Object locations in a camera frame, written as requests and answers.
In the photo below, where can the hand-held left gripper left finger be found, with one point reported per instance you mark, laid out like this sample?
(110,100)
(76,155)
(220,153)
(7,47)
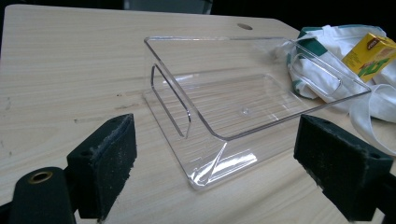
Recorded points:
(102,168)

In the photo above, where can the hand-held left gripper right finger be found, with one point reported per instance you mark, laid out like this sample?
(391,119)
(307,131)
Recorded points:
(339,168)

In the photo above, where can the white and green cloth bag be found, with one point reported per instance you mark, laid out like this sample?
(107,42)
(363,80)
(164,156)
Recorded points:
(327,56)

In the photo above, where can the yellow drink carton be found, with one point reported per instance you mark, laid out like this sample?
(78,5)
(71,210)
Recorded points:
(369,56)

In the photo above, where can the clear plastic storage bin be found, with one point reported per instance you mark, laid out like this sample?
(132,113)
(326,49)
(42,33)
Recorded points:
(249,93)

